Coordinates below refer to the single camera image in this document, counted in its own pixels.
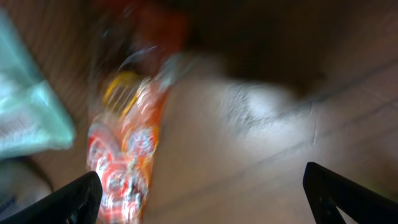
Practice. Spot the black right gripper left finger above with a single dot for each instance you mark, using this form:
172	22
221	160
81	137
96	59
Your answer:
77	202

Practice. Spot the green white wipes packet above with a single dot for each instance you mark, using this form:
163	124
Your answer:
32	117

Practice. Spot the green lid jar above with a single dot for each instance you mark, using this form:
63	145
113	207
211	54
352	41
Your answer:
23	183

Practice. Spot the red chocolate bar wrapper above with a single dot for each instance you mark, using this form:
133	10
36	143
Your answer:
136	49

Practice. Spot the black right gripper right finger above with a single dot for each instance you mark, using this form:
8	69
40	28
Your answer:
328	193

